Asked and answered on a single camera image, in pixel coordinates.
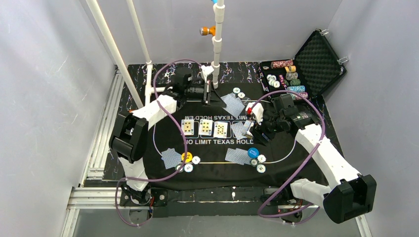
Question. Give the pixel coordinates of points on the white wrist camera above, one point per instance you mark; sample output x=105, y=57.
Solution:
x=255, y=111
x=205, y=71

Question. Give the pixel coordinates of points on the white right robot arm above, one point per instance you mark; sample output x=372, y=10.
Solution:
x=347, y=194

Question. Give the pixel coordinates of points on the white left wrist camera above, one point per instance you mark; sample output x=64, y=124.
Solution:
x=205, y=71

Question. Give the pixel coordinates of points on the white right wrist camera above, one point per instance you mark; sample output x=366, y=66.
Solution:
x=255, y=111

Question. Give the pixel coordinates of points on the yellow chip row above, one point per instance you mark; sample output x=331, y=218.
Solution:
x=290, y=69

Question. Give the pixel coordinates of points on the blue chip row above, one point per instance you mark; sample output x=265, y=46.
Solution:
x=296, y=89

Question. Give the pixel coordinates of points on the blue playing card deck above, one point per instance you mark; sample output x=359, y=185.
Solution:
x=247, y=127

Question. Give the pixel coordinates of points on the red white chip row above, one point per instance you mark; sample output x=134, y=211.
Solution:
x=281, y=64

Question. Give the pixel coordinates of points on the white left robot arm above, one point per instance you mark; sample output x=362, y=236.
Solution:
x=128, y=141

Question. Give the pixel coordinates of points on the blue-backed playing card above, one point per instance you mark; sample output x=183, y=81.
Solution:
x=234, y=156
x=167, y=156
x=231, y=99
x=173, y=159
x=237, y=129
x=235, y=107
x=243, y=157

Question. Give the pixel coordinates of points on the green and pink chip row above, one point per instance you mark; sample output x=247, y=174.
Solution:
x=300, y=96

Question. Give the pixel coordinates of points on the green poker chip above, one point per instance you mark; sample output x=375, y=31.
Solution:
x=254, y=162
x=179, y=168

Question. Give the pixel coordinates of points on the orange clamp knob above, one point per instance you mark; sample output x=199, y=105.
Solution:
x=205, y=31

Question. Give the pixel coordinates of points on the blue small blind button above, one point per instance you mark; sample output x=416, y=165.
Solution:
x=253, y=152

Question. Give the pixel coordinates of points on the black poker felt mat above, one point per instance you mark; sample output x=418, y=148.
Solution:
x=283, y=156

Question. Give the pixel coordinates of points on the dark green chip row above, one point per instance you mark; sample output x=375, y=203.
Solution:
x=292, y=79

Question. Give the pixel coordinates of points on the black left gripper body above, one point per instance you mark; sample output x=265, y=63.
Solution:
x=209, y=92

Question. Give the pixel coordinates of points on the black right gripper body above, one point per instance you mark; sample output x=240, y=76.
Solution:
x=262, y=125

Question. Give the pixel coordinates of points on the white chips in case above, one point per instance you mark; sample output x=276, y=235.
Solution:
x=272, y=81

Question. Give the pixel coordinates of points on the black poker chip case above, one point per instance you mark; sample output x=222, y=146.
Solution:
x=317, y=65

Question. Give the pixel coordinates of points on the white light-blue ten chip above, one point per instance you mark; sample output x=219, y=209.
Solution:
x=261, y=168

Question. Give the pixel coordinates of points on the yellow big blind button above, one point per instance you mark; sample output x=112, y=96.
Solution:
x=187, y=157

